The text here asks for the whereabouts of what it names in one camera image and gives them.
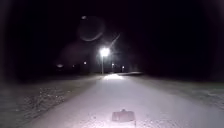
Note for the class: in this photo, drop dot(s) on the small distant street lamp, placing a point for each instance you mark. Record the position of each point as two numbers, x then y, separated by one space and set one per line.
112 66
122 68

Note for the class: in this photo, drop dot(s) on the tall street lamp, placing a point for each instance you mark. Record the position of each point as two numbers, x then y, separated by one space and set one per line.
102 65

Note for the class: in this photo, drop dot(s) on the pale paved path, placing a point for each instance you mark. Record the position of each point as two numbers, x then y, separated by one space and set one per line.
113 96

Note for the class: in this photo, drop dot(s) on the dark grass verge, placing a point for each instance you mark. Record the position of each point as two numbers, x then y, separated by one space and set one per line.
40 96
186 87

